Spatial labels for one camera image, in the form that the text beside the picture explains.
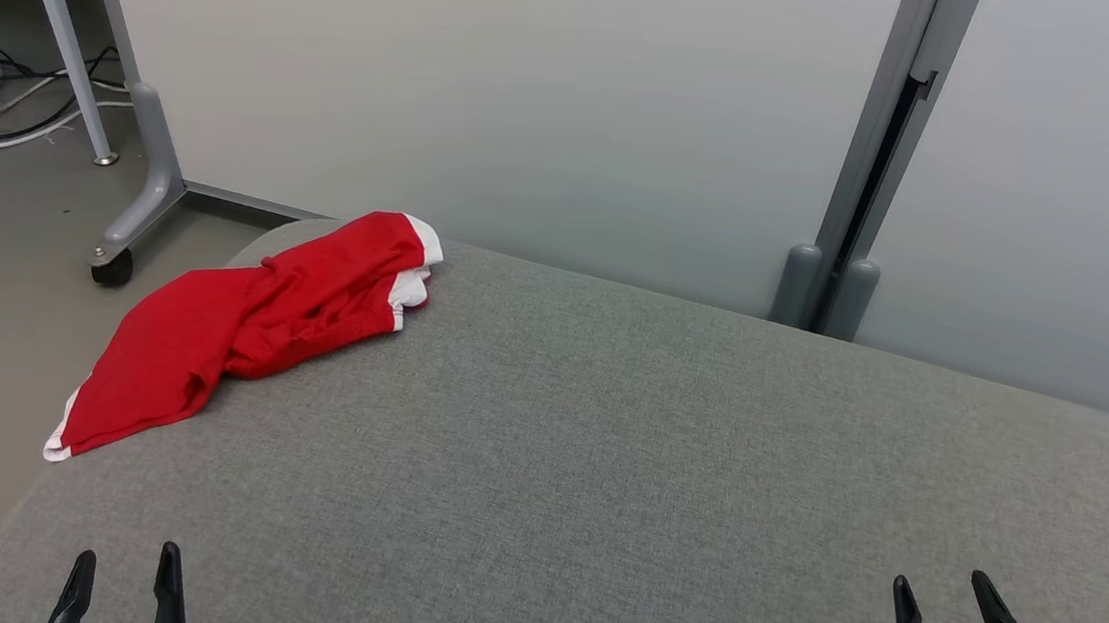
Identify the grey partition frame post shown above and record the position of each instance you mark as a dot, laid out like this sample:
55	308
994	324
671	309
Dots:
852	297
161	167
798	283

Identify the red and white garment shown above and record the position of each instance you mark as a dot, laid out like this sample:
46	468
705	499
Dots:
211	342

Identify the light grey slanted metal leg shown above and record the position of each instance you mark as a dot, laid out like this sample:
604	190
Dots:
60	17

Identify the black caster wheel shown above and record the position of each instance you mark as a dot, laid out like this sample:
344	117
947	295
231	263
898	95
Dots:
111	270

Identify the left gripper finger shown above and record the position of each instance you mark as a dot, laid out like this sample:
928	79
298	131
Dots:
75	601
169	599

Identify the grey partition base rail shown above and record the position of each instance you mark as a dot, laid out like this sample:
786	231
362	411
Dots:
243	201

